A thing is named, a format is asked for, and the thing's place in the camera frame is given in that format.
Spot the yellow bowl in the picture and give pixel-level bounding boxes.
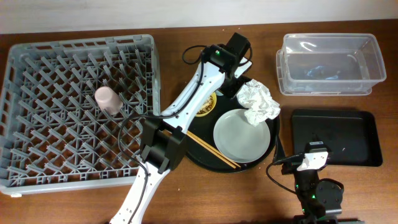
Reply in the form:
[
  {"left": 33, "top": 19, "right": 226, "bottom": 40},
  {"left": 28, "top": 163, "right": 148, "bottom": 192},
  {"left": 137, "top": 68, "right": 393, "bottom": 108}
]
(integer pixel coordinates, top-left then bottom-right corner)
[{"left": 195, "top": 92, "right": 217, "bottom": 117}]

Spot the white paper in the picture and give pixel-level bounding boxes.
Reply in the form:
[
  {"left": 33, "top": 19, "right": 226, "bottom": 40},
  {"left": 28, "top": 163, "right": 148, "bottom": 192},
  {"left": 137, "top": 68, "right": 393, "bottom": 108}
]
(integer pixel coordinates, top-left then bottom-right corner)
[{"left": 236, "top": 80, "right": 280, "bottom": 126}]

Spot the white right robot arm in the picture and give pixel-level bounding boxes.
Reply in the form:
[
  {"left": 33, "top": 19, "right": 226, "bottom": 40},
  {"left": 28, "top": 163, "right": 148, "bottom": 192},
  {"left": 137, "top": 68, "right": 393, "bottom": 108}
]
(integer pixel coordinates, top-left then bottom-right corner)
[{"left": 282, "top": 141, "right": 344, "bottom": 224}]

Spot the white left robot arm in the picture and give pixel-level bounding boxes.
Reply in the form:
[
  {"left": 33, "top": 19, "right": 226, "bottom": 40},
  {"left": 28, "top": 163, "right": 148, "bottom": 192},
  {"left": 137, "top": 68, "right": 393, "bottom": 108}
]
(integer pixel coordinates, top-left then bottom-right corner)
[{"left": 110, "top": 33, "right": 252, "bottom": 224}]

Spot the grey dishwasher rack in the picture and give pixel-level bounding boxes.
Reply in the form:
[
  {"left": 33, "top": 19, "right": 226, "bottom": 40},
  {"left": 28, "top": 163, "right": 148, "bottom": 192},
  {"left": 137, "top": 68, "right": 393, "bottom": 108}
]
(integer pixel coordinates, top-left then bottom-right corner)
[{"left": 1, "top": 34, "right": 160, "bottom": 197}]

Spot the round black tray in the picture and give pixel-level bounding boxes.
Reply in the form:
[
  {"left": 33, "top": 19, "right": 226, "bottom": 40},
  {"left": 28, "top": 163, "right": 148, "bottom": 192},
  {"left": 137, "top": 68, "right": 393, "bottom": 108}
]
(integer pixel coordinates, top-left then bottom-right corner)
[{"left": 187, "top": 96, "right": 280, "bottom": 173}]

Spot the grey round plate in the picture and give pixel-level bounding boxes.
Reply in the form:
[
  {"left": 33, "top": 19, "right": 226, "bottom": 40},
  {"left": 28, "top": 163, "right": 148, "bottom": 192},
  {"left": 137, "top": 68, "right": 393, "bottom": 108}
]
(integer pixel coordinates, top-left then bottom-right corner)
[{"left": 213, "top": 109, "right": 271, "bottom": 163}]

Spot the upper wooden chopstick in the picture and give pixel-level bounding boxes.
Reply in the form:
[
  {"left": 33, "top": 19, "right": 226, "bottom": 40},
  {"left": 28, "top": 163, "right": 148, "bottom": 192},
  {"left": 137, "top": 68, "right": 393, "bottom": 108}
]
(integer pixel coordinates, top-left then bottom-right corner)
[{"left": 186, "top": 130, "right": 242, "bottom": 168}]

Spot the wooden chopstick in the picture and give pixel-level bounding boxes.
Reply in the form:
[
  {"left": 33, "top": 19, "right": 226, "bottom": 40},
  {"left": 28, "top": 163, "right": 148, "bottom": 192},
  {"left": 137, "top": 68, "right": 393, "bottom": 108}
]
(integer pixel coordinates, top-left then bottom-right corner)
[
  {"left": 186, "top": 130, "right": 242, "bottom": 168},
  {"left": 185, "top": 133, "right": 238, "bottom": 170}
]

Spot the clear plastic bin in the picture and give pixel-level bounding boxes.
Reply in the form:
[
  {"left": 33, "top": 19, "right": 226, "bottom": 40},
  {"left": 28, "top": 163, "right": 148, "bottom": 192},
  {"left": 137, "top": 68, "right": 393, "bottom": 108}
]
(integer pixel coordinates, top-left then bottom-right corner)
[{"left": 276, "top": 33, "right": 387, "bottom": 96}]

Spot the lower wooden chopstick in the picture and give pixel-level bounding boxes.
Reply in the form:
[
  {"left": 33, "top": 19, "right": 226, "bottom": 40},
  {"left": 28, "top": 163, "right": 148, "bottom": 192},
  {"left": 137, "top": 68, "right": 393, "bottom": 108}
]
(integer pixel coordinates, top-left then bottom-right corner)
[{"left": 185, "top": 133, "right": 238, "bottom": 170}]

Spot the pink plastic cup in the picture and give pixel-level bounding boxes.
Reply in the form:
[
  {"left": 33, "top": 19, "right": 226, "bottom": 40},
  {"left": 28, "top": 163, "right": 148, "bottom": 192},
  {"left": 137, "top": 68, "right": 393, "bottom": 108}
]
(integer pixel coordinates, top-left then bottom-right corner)
[{"left": 95, "top": 86, "right": 123, "bottom": 115}]

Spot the black rectangular tray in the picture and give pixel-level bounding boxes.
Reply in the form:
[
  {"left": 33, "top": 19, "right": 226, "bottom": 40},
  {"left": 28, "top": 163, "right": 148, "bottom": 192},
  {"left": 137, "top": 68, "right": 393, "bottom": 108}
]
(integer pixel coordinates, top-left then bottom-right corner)
[{"left": 291, "top": 109, "right": 383, "bottom": 167}]

